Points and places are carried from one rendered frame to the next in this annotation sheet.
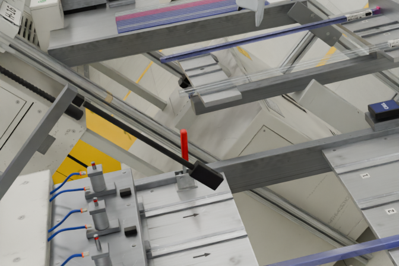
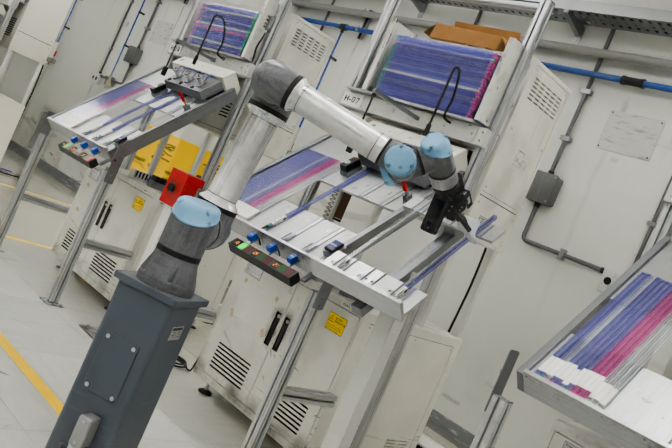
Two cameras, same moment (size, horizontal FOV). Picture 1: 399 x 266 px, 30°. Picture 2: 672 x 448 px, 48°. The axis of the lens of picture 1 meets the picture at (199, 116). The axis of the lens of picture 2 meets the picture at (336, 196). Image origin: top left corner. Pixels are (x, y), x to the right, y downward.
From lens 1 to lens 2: 3.27 m
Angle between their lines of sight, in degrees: 116
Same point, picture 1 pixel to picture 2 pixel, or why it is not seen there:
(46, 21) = not seen: outside the picture
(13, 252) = (415, 138)
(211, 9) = (600, 327)
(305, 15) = (507, 366)
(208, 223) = (379, 193)
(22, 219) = not seen: hidden behind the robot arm
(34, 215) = not seen: hidden behind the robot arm
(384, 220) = (308, 216)
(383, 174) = (321, 233)
